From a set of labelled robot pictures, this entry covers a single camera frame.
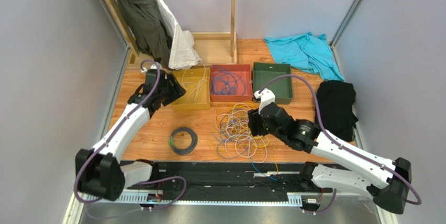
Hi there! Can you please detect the yellow plastic bin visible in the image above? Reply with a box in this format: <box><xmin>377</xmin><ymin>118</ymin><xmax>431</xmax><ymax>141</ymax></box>
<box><xmin>171</xmin><ymin>67</ymin><xmax>210</xmax><ymax>110</ymax></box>

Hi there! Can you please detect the wooden frame stand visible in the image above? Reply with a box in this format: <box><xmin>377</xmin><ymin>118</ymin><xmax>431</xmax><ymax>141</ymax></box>
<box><xmin>88</xmin><ymin>0</ymin><xmax>238</xmax><ymax>66</ymax></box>

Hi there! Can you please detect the white cable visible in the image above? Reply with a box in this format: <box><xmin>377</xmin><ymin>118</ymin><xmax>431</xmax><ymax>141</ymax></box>
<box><xmin>181</xmin><ymin>62</ymin><xmax>210</xmax><ymax>105</ymax></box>
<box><xmin>214</xmin><ymin>102</ymin><xmax>269</xmax><ymax>163</ymax></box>

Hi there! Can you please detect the olive green cloth hanging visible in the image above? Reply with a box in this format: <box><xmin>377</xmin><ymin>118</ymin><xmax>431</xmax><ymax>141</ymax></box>
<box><xmin>117</xmin><ymin>0</ymin><xmax>172</xmax><ymax>69</ymax></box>

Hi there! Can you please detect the black cloth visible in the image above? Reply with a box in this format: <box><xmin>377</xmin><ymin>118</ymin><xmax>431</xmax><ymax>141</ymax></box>
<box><xmin>316</xmin><ymin>80</ymin><xmax>358</xmax><ymax>142</ymax></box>

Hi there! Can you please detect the green plastic bin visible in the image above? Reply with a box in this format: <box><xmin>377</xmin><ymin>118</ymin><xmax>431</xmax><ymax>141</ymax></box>
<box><xmin>253</xmin><ymin>62</ymin><xmax>294</xmax><ymax>105</ymax></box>

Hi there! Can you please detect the grey coiled cable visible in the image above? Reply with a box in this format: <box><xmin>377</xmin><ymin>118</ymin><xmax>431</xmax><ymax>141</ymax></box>
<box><xmin>169</xmin><ymin>127</ymin><xmax>198</xmax><ymax>156</ymax></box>

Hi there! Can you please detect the cyan cloth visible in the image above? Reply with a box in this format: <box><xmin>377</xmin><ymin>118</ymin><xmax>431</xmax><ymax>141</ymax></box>
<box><xmin>264</xmin><ymin>32</ymin><xmax>345</xmax><ymax>81</ymax></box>

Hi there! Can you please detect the yellow cable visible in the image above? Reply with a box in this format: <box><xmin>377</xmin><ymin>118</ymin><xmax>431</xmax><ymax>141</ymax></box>
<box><xmin>207</xmin><ymin>100</ymin><xmax>280</xmax><ymax>174</ymax></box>

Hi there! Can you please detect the blue cable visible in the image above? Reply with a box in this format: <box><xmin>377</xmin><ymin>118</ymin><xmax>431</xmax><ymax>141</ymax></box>
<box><xmin>210</xmin><ymin>66</ymin><xmax>249</xmax><ymax>97</ymax></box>

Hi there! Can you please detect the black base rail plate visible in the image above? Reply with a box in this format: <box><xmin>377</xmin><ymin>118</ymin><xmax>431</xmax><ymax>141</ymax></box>
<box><xmin>131</xmin><ymin>162</ymin><xmax>332</xmax><ymax>202</ymax></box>

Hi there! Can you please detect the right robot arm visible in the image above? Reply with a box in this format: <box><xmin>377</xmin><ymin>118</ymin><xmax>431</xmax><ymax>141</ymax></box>
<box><xmin>248</xmin><ymin>103</ymin><xmax>411</xmax><ymax>215</ymax></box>

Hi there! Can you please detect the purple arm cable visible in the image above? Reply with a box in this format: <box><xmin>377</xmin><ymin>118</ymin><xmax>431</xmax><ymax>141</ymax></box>
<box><xmin>258</xmin><ymin>74</ymin><xmax>422</xmax><ymax>206</ymax></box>
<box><xmin>73</xmin><ymin>60</ymin><xmax>163</xmax><ymax>204</ymax></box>

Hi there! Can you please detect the red plastic bin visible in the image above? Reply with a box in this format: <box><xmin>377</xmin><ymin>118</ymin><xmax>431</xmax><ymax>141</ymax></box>
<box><xmin>210</xmin><ymin>64</ymin><xmax>253</xmax><ymax>102</ymax></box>

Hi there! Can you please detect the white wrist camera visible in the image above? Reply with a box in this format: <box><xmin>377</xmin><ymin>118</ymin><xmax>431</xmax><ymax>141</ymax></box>
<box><xmin>140</xmin><ymin>62</ymin><xmax>162</xmax><ymax>73</ymax></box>
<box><xmin>253</xmin><ymin>88</ymin><xmax>275</xmax><ymax>112</ymax></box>

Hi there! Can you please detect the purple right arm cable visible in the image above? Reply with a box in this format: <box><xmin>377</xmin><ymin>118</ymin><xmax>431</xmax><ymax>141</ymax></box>
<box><xmin>258</xmin><ymin>74</ymin><xmax>422</xmax><ymax>206</ymax></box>

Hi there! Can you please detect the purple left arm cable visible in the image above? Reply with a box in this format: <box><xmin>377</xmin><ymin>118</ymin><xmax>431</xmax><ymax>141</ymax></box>
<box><xmin>73</xmin><ymin>60</ymin><xmax>163</xmax><ymax>204</ymax></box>

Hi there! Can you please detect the white cloth hanging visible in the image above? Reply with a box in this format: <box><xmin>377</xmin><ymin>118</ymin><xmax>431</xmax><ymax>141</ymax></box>
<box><xmin>155</xmin><ymin>0</ymin><xmax>203</xmax><ymax>70</ymax></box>

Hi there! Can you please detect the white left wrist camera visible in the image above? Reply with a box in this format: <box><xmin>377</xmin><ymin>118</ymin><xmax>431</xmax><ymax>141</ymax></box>
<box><xmin>140</xmin><ymin>62</ymin><xmax>162</xmax><ymax>73</ymax></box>

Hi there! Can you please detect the aluminium frame rail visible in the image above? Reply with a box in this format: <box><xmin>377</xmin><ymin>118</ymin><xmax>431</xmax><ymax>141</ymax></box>
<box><xmin>62</xmin><ymin>167</ymin><xmax>398</xmax><ymax>224</ymax></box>

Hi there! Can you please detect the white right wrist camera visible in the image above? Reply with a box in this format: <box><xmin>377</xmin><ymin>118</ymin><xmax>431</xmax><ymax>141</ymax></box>
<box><xmin>253</xmin><ymin>88</ymin><xmax>275</xmax><ymax>112</ymax></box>

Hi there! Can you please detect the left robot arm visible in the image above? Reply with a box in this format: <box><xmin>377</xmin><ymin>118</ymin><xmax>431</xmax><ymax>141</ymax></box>
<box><xmin>74</xmin><ymin>69</ymin><xmax>186</xmax><ymax>201</ymax></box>

